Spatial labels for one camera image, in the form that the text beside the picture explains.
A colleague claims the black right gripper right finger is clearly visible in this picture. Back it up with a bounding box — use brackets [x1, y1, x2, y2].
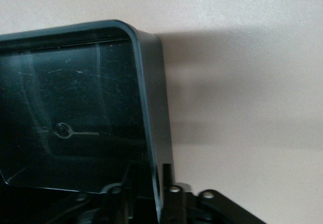
[161, 163, 265, 224]

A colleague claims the black plastic box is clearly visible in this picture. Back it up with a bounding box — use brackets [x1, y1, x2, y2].
[0, 19, 176, 223]

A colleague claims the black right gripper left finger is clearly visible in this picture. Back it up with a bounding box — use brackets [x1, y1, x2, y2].
[70, 162, 157, 224]

